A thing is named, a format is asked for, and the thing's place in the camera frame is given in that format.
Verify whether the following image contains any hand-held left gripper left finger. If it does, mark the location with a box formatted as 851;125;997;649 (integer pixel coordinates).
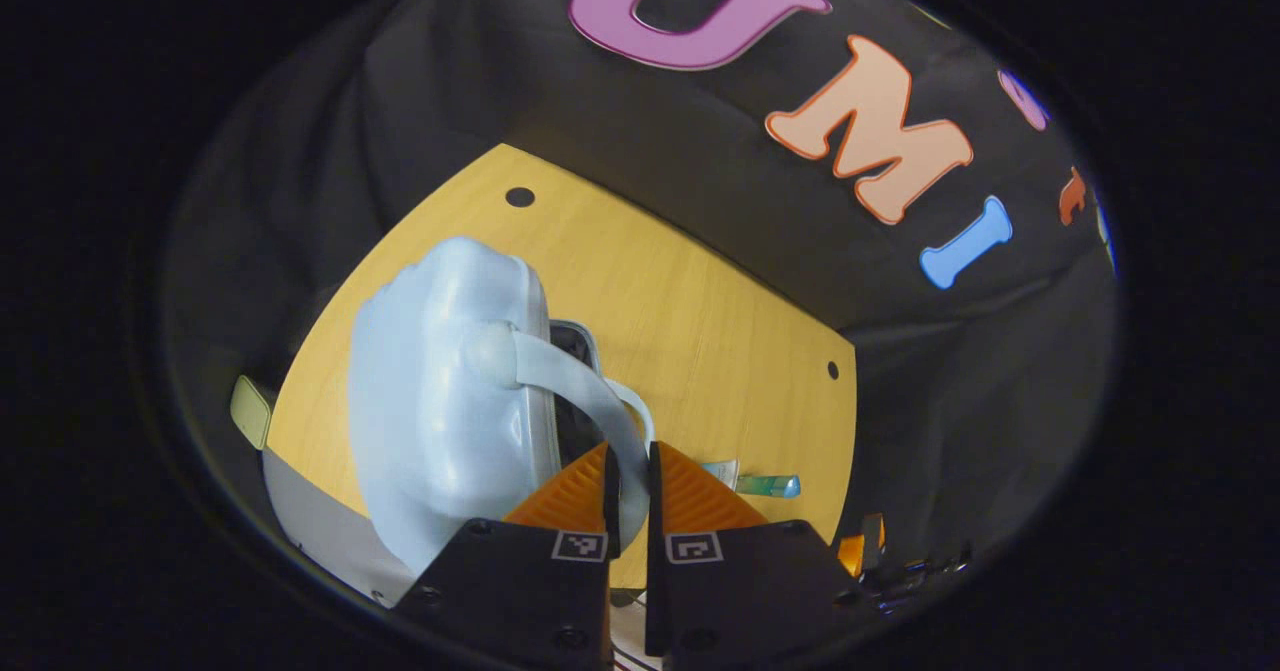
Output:
393;441;623;671

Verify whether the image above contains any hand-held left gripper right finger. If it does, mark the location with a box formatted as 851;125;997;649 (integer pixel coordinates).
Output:
645;441;871;667

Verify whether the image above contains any light blue suitcase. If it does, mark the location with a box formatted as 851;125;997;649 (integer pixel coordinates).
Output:
347;236;656;577

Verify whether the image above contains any pale green pad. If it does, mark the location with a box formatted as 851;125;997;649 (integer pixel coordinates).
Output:
230;375;273;450

